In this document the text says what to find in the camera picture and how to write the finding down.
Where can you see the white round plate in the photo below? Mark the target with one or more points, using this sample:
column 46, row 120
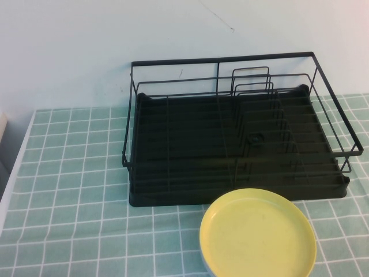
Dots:
column 208, row 267

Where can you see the yellow round plate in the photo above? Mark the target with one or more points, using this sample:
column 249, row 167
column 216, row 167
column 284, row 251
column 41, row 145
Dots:
column 253, row 231

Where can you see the green checked tablecloth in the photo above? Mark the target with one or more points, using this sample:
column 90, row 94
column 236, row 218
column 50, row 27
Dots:
column 72, row 173

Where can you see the white side table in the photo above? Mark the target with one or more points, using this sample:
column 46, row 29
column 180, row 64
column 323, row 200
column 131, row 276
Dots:
column 3, row 130

